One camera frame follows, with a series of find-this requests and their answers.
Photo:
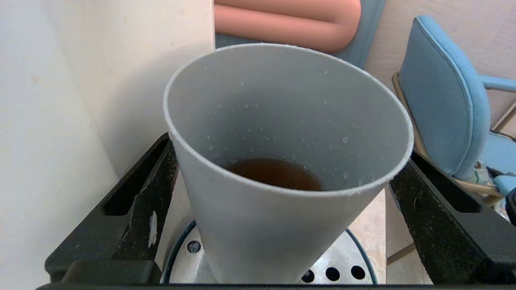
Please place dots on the grey-blue plastic cup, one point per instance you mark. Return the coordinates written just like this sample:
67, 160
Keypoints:
262, 229

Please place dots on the large tea drink dispenser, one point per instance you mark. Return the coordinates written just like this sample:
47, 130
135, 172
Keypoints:
80, 100

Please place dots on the light blue upholstered chair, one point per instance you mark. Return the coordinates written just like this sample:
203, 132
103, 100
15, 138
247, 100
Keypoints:
439, 100

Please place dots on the large blue perforated drip tray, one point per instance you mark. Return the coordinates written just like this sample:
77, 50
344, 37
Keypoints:
350, 262

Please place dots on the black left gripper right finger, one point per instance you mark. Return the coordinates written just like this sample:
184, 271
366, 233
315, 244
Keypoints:
443, 233

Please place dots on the pink bolster cushion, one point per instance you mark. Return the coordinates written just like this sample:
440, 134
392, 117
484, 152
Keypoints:
290, 24

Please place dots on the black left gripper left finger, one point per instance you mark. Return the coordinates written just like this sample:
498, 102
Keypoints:
133, 225

